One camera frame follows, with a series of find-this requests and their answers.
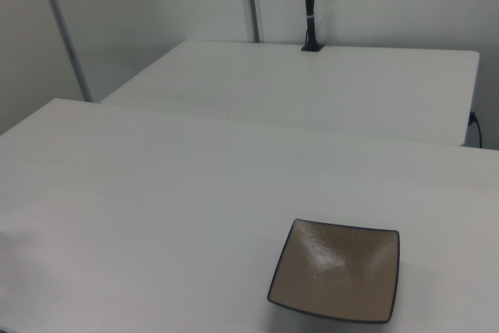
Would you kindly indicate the grey metal partition post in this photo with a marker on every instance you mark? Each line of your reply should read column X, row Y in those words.
column 64, row 32
column 251, row 1

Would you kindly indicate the black camera stand pole white band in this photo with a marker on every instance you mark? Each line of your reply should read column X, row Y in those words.
column 310, row 9

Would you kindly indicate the brown square ceramic plate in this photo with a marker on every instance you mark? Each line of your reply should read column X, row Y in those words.
column 339, row 270

